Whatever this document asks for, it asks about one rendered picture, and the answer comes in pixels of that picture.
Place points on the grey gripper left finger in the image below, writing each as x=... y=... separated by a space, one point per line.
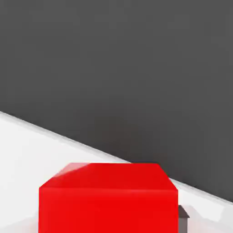
x=30 y=226

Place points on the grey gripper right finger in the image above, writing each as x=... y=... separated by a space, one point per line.
x=182 y=223

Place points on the small red cube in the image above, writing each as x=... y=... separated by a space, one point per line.
x=109 y=205

